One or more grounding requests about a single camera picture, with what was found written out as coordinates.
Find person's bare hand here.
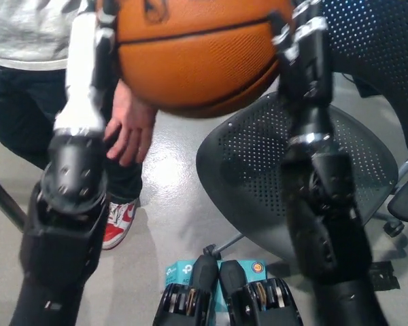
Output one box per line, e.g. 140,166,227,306
103,79,158,167

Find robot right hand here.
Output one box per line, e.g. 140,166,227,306
271,0,334,143

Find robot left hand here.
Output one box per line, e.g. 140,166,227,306
52,0,119,137

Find orange Wilson NBA basketball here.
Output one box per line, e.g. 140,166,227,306
114,0,299,119

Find person in grey shirt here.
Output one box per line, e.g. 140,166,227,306
0,0,143,204

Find black perforated office chair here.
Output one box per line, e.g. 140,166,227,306
195,0,408,269

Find small black floor box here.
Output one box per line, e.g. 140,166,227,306
356,80,382,100

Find red and white sneaker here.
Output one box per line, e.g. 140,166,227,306
101,198,139,251

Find black slanted pole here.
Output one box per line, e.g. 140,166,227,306
0,168,27,234

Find teal TP-Link box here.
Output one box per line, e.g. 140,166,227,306
165,258,268,313

